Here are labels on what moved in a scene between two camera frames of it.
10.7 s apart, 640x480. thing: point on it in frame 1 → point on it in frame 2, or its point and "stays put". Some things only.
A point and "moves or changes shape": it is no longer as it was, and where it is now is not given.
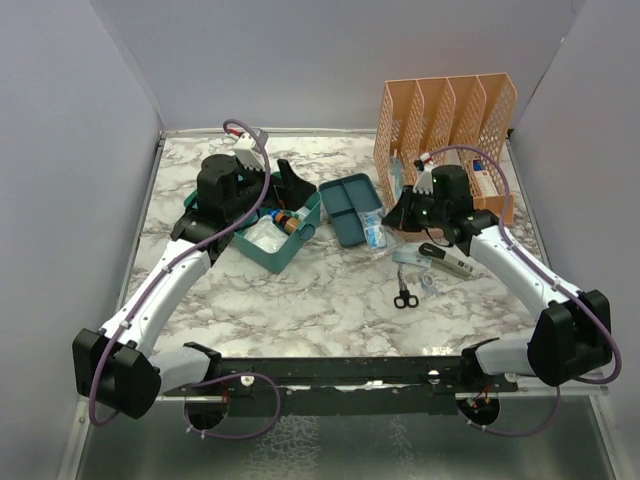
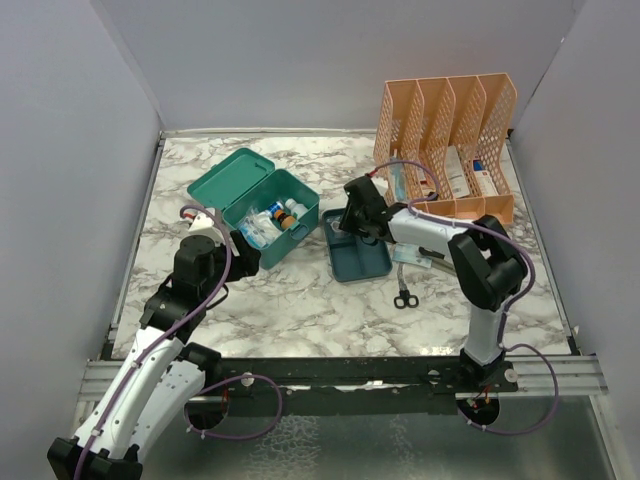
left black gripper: x=296 y=192 → x=246 y=262
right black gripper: x=400 y=217 → x=347 y=225
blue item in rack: x=397 y=175 stays put
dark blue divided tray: x=344 y=199 moves or changes shape
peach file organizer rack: x=463 y=120 stays put
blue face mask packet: x=373 y=230 moves or changes shape
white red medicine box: x=484 y=181 stays put
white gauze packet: x=266 y=234 moves or changes shape
